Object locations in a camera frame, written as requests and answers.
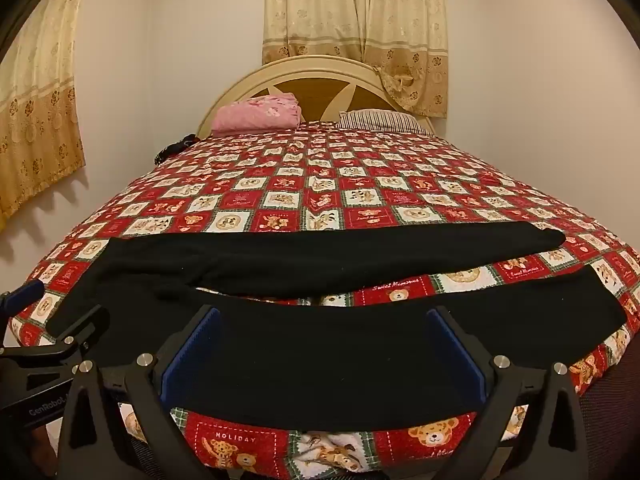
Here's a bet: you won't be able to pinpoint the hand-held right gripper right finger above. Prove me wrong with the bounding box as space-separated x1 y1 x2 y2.
426 305 591 480

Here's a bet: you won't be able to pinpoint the striped pillow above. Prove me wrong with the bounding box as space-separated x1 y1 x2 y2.
336 110 435 136

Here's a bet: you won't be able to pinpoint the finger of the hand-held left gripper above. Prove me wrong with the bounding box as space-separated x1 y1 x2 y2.
49 304 111 352
0 279 47 332

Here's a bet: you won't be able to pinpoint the red printed bear blanket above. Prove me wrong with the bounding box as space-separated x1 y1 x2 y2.
10 127 640 480

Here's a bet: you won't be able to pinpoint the pink pillow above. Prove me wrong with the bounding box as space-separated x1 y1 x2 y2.
210 91 307 136

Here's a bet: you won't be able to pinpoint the black pants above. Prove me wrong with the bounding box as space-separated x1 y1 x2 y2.
50 221 628 433

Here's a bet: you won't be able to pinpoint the beige floral headboard curtain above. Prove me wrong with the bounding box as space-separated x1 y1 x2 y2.
261 0 449 120

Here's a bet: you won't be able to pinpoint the black tangled item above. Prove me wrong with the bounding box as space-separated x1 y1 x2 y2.
152 134 197 165

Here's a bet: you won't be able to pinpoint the beige floral side curtain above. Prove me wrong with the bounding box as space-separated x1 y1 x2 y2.
0 0 87 233

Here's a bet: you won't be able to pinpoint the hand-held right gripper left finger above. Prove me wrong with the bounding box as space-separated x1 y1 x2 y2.
57 304 222 480

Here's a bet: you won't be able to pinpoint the cream wooden headboard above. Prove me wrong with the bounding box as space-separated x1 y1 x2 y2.
195 55 436 138

